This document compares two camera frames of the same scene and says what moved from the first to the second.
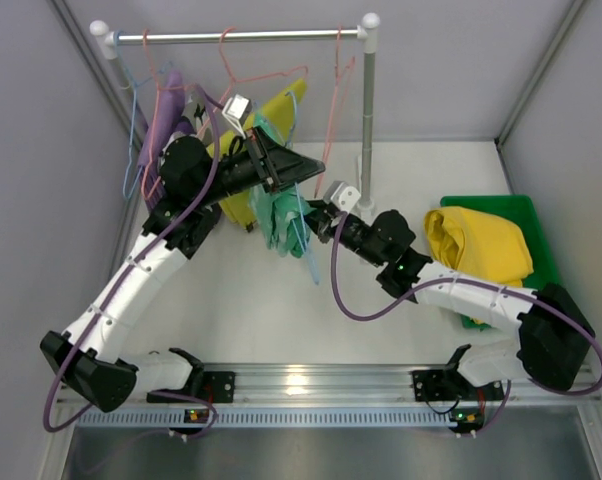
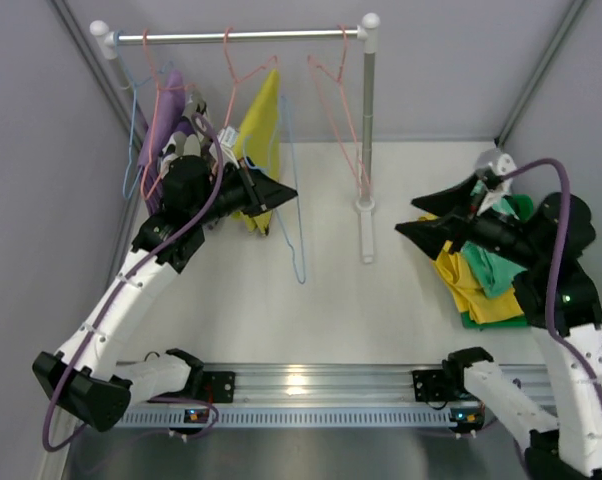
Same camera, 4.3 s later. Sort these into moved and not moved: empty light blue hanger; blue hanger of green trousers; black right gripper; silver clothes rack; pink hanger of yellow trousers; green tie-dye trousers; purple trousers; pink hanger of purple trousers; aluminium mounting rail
Moved: black right gripper; blue hanger of green trousers; pink hanger of yellow trousers; green tie-dye trousers
Not moved: empty light blue hanger; aluminium mounting rail; silver clothes rack; pink hanger of purple trousers; purple trousers
